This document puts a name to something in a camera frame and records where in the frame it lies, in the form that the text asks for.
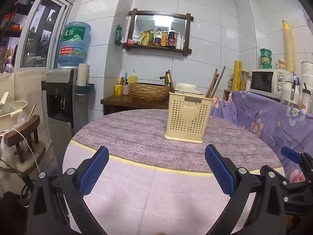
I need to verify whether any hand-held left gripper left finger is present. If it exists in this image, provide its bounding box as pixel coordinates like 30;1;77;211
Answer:
27;146;110;235

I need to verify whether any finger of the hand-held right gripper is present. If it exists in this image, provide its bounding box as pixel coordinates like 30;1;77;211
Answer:
281;146;313;174
260;165;294;189

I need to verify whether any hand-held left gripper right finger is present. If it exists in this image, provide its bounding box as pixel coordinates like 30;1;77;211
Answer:
205;144;286;235

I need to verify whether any cream perforated utensil holder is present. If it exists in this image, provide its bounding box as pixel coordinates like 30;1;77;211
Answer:
165;92;213;144

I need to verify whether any brown wooden chopsticks pair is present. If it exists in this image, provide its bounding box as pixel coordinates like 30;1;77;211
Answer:
167;70;175;93

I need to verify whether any purple floral cloth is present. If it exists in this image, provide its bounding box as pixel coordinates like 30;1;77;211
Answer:
210;90;313;184

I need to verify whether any grey wood-grain tablecloth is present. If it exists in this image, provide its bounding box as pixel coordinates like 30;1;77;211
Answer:
69;108;283;174

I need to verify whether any white tumbler with straw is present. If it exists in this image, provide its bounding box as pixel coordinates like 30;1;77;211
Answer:
301;83;311;113

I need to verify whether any light purple yellow-edged tablecloth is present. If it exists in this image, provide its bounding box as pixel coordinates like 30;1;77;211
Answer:
62;139;286;235

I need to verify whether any white thermos jug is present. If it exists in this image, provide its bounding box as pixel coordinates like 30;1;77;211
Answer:
281;72;300;106

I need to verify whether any dark wooden counter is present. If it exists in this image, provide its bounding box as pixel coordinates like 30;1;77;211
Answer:
101;95;170;115

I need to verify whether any white microwave oven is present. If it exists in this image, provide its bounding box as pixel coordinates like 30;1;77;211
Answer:
249;69;290;99

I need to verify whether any teal holder tray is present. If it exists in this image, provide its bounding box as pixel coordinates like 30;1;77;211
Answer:
76;83;95;95

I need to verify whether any small wooden chair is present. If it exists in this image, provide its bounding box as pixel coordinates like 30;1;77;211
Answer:
4;115;46;172

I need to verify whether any short stack of white cups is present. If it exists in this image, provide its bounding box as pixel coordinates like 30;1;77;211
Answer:
301;61;313;86

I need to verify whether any glass jar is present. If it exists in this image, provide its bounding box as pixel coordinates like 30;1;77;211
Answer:
241;71;251;91

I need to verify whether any yellow plastic roll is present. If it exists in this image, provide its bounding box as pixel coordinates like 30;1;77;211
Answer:
231;60;242;91

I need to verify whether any grey water dispenser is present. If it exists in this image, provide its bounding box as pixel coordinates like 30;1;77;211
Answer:
45;68;90;137

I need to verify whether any woven wash basin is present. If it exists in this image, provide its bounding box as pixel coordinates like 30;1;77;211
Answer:
130;83;170;101

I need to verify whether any yellow soap bottle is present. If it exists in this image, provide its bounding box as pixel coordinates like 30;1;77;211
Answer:
128;70;138;85

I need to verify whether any tall stack of yellow cups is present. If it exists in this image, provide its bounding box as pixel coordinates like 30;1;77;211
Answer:
282;19;296;73

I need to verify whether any bronze faucet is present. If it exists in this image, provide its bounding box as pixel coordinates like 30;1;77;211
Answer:
159;70;172;86

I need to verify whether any beige cloth cover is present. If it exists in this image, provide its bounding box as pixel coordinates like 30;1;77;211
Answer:
0;71;49;137

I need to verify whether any blue water bottle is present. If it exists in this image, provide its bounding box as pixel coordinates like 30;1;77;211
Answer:
55;21;91;68

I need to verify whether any green hanging packet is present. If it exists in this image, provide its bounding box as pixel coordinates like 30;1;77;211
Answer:
115;24;124;46

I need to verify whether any dark sauce bottle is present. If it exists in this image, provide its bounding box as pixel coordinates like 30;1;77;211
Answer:
167;27;177;49

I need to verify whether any yellow snack packet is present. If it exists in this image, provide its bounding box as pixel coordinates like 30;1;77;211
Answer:
136;31;149;46

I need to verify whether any white framed window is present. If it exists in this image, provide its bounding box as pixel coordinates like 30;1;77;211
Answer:
16;0;75;69

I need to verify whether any white cable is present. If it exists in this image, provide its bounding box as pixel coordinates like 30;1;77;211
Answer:
0;127;41;177

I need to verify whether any wooden mirror wall shelf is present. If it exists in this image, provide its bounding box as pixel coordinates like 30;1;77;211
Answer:
122;8;194;56

